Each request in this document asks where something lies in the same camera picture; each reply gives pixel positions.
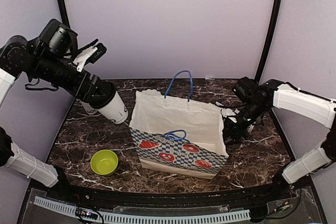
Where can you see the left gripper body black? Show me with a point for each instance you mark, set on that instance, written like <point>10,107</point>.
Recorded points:
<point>49,70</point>

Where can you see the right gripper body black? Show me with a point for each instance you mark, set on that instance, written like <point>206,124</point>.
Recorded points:
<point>254,112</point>

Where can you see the white paper coffee cup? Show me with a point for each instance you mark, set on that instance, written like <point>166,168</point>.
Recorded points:
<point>115,110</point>

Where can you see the patterned paper takeout bag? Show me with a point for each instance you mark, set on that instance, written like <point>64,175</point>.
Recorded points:
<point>177,135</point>

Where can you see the white cup holding straws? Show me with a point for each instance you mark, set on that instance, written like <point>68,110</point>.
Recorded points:
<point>250,128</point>

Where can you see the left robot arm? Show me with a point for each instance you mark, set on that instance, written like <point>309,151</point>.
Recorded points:
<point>20,55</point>

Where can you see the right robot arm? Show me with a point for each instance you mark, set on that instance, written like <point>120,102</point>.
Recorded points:
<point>257,99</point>

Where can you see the stack of white paper cups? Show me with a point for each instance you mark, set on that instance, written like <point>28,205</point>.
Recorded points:
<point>89,109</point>

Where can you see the green bowl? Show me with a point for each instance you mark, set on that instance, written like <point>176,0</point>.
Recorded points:
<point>104,162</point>

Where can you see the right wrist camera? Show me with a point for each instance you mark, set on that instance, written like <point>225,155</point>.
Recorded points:
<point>244,89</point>

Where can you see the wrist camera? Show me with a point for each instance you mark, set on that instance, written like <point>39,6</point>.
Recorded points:
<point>244,89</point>
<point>58,39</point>

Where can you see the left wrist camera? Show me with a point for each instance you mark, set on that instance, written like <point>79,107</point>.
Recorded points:
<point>58,39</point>

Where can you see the black front rail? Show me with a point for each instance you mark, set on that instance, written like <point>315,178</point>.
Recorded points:
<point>164,191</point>

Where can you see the white slotted cable duct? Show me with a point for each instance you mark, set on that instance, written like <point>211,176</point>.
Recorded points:
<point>104,216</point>

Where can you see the right black corner post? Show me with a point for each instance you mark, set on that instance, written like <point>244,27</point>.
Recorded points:
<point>268,40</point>

